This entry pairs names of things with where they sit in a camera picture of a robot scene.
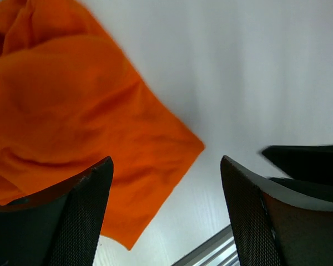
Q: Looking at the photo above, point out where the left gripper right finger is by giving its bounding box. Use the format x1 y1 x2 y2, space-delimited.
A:
220 156 333 265

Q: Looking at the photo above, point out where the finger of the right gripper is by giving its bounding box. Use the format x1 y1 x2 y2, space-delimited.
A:
269 177 333 202
261 145 333 180

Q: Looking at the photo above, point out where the aluminium mounting rail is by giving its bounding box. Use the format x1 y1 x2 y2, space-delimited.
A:
172 224 240 266

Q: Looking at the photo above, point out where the orange t shirt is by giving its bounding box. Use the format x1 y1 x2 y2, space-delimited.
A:
0 1 204 249

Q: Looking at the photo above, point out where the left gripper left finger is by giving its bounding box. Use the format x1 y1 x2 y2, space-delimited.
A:
0 157 114 265

